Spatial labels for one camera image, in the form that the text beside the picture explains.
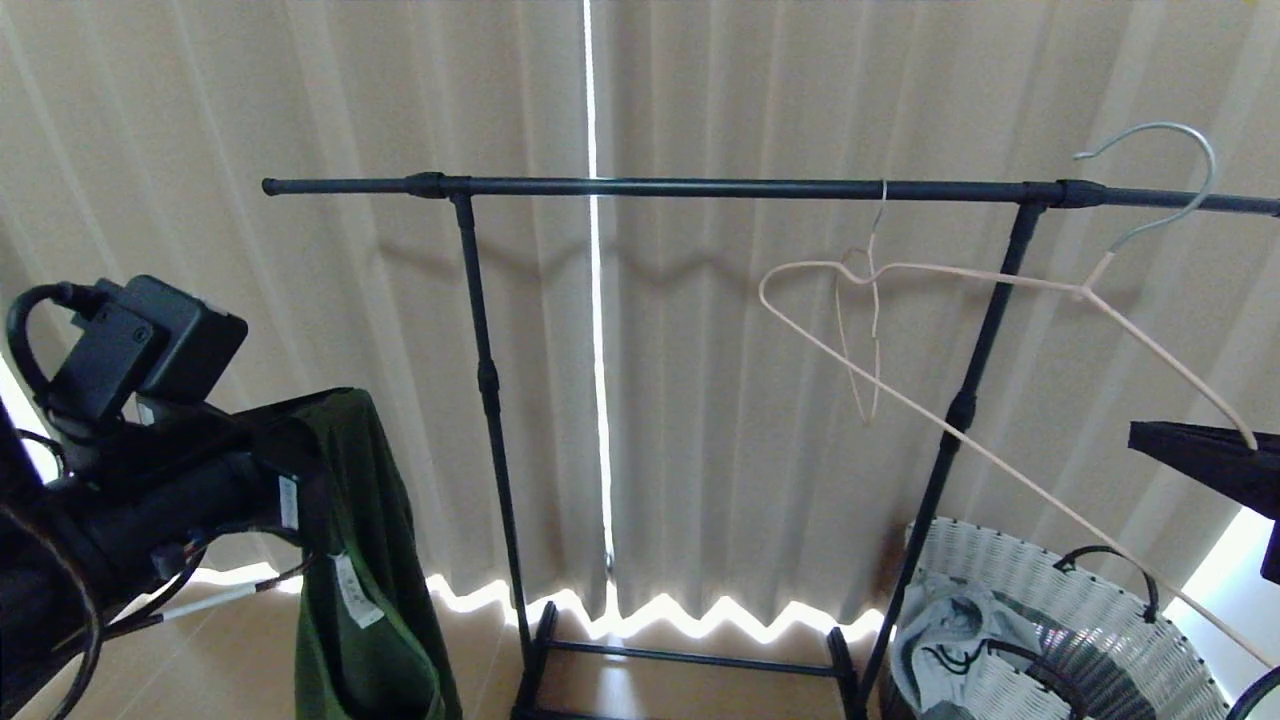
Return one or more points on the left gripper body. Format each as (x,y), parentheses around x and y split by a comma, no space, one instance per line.
(190,500)

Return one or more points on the green short-sleeved shirt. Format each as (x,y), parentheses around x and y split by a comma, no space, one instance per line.
(370,520)

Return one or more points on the pink clothes hanger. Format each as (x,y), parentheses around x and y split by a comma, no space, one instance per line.
(940,270)
(876,330)

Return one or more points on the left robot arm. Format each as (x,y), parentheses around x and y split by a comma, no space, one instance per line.
(40,600)

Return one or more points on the black clothes rack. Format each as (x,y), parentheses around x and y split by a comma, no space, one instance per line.
(700,188)

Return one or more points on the white laundry basket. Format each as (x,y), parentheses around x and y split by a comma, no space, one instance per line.
(1090,620)

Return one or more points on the pale grey garment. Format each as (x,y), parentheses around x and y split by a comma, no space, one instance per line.
(940,620)

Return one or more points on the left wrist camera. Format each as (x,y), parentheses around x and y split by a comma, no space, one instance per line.
(170,335)

